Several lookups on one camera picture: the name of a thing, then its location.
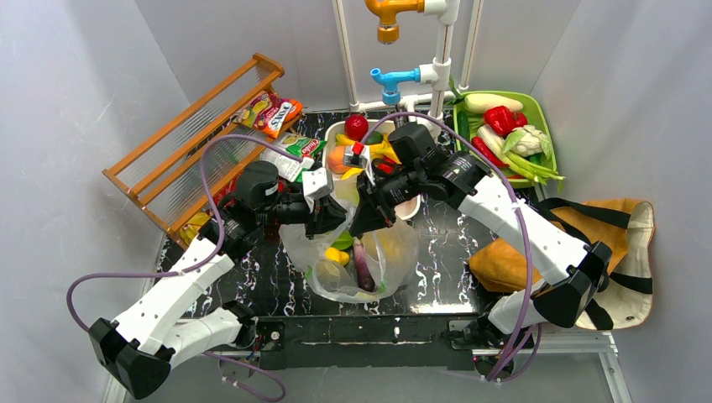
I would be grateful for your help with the green cucumber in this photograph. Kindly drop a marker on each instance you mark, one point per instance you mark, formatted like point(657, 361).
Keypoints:
point(463, 125)

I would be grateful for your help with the yellow snack wrapper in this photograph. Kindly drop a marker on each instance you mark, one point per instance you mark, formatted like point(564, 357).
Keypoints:
point(191, 229)

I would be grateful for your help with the white pvc pipe frame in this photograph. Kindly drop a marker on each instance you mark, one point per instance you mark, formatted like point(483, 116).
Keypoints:
point(435, 74)

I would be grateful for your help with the orange tap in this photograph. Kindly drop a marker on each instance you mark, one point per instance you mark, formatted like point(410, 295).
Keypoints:
point(388, 31)

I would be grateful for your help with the orange yox snack bag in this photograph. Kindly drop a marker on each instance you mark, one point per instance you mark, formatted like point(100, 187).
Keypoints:
point(268, 113)

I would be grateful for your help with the yellow banana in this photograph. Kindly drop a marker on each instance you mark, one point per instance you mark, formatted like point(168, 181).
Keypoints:
point(379, 150)

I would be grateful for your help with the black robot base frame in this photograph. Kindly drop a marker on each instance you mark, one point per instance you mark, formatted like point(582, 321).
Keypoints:
point(452, 341)

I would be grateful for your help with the peach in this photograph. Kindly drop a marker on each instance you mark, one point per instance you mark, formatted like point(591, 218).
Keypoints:
point(335, 160)

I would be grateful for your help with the cauliflower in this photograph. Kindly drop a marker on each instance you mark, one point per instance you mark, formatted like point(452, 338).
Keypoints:
point(528, 140)

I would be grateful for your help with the blue tap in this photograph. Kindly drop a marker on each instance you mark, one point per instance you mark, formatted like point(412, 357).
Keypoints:
point(391, 93)

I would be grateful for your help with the red chili pepper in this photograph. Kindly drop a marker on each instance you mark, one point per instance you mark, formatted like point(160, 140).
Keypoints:
point(488, 153)

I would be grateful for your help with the green beans bunch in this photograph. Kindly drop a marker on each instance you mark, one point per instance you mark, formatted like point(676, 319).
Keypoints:
point(531, 171)

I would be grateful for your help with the white radish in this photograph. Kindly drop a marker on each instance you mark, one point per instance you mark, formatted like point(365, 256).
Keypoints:
point(478, 102)

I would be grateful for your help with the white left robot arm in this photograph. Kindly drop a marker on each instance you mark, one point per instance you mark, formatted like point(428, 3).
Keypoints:
point(142, 345)

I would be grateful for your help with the purple eggplant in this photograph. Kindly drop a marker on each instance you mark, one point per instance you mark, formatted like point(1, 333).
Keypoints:
point(365, 279)

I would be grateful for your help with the white fruit tray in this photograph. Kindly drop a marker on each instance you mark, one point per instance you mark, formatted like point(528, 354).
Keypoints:
point(406, 210)

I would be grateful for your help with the green vegetable tray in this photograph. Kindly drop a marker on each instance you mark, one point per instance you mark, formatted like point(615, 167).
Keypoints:
point(478, 128)

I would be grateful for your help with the green avocado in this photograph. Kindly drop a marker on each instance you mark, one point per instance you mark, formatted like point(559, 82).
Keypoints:
point(375, 138)

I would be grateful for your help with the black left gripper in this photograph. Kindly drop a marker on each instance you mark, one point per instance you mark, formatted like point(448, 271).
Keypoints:
point(321, 212)

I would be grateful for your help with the orange canvas tote bag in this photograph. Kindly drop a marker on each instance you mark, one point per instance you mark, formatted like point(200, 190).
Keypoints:
point(625, 225)

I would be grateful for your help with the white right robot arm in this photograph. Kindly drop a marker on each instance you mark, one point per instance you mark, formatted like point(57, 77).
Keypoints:
point(572, 270)

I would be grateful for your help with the red snack bag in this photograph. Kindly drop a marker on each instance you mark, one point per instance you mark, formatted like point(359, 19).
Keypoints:
point(224, 191)

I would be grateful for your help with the clear lemon print plastic bag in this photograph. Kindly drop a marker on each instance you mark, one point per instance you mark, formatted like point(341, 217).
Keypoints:
point(392, 256)

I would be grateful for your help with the wooden dish rack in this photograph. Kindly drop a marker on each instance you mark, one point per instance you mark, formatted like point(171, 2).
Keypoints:
point(162, 177)

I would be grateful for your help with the red bell pepper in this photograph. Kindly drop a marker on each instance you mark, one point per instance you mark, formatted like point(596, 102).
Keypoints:
point(503, 121)

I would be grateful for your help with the red pomegranate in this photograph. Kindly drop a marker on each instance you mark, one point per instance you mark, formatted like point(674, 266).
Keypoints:
point(356, 126)

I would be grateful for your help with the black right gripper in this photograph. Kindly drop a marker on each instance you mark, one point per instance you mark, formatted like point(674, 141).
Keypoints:
point(374, 197)

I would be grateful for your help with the yellow lemon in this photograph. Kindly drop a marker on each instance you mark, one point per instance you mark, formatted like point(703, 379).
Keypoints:
point(338, 256)

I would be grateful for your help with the green chips bag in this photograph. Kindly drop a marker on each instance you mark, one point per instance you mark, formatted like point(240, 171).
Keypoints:
point(303, 152)

